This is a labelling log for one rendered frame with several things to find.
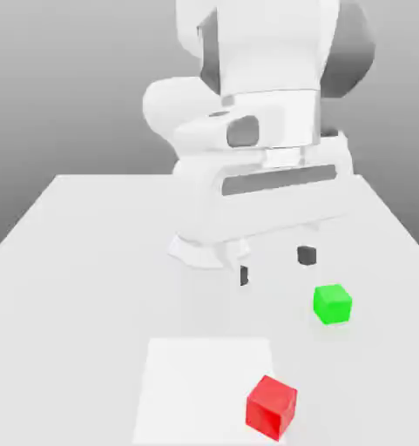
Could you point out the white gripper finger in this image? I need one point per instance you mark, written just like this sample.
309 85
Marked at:
306 255
243 276

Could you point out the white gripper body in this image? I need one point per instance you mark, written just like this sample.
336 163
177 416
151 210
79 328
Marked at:
264 212

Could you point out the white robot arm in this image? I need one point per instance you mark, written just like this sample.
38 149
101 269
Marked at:
271 52

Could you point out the small green cube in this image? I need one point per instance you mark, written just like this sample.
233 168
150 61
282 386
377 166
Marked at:
332 304

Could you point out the small red cube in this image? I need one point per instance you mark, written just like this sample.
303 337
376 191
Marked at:
270 407

